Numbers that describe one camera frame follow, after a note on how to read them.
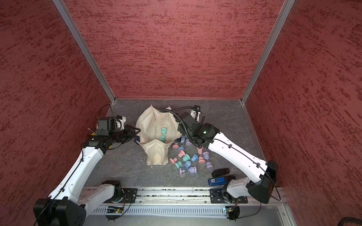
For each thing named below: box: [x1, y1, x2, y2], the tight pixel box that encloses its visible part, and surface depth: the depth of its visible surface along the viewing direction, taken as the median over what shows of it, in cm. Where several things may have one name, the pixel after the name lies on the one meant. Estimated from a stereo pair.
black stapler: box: [211, 168, 231, 178], surface depth 82 cm
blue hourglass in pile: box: [191, 153, 199, 162], surface depth 87 cm
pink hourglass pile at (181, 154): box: [169, 149, 186, 165], surface depth 89 cm
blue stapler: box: [207, 177, 226, 186], surface depth 79 cm
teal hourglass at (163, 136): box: [159, 127, 168, 143], surface depth 100 cm
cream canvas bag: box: [135, 104, 182, 166], surface depth 87 cm
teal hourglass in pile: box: [174, 153, 191, 170], surface depth 87 cm
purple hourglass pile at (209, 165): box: [202, 151, 214, 170], surface depth 87 cm
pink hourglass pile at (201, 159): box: [196, 146, 206, 164], surface depth 89 cm
